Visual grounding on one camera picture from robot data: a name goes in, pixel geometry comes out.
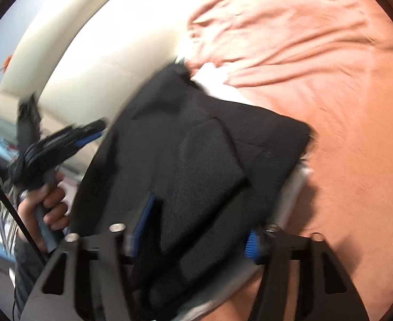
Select person's dark clothing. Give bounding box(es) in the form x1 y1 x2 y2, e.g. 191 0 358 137
13 236 52 313

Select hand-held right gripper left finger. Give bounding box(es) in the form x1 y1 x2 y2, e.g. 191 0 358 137
19 194 157 321

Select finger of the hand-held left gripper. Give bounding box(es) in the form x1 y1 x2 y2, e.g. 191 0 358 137
79 117 109 133
73 130 104 149

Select person's left hand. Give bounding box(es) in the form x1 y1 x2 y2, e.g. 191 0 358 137
17 172 71 253

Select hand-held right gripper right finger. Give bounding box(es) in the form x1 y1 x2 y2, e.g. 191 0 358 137
244 223 371 321

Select thick black cable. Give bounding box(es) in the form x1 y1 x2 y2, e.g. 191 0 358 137
0 164 49 265

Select black pants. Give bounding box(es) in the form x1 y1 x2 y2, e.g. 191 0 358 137
71 63 313 321

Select brown bed sheet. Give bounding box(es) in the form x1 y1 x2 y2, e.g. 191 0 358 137
183 0 393 321

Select white folded cloth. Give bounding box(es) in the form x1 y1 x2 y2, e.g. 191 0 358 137
175 62 315 321

